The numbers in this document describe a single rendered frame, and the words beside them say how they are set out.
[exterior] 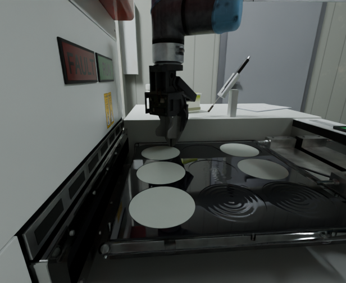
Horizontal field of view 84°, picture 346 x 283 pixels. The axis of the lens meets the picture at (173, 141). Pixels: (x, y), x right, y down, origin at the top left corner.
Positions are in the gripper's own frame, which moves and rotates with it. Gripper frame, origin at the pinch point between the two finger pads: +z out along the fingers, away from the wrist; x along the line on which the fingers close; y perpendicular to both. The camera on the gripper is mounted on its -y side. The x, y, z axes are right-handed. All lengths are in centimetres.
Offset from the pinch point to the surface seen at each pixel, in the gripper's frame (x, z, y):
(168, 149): 0.8, 1.3, 3.2
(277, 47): -4, -50, -217
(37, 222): 11.8, -5.8, 38.3
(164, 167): 5.9, 1.3, 12.5
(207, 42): -68, -54, -172
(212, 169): 15.1, 1.4, 7.9
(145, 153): -3.0, 1.3, 8.5
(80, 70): 3.2, -17.9, 27.2
